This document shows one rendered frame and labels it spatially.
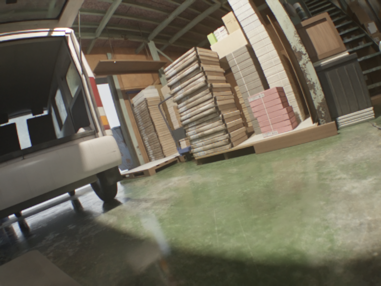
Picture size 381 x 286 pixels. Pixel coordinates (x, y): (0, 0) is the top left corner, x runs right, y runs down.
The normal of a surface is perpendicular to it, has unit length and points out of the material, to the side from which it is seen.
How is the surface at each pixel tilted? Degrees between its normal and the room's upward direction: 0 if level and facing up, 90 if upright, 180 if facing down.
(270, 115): 90
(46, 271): 0
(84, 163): 92
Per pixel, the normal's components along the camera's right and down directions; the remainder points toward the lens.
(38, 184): 0.72, -0.15
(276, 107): -0.66, 0.26
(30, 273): -0.33, -0.94
